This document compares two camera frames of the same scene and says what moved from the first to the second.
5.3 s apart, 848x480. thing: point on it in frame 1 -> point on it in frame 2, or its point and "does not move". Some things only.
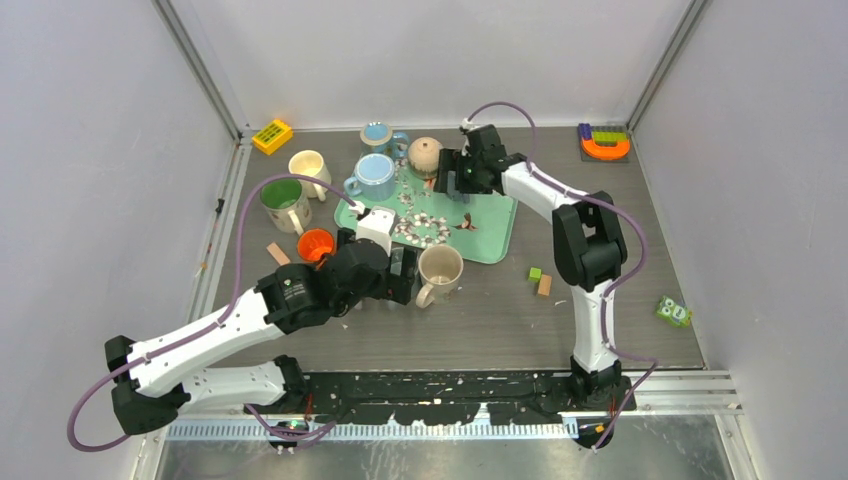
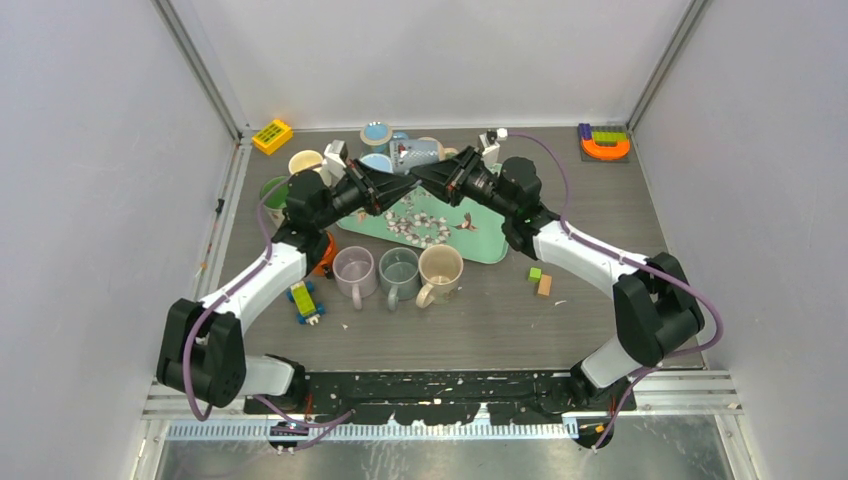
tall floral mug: x=440 y=267 does not move
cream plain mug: x=311 y=164 does not move
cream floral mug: x=286 y=204 does not move
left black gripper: x=397 y=287 -> x=378 y=190
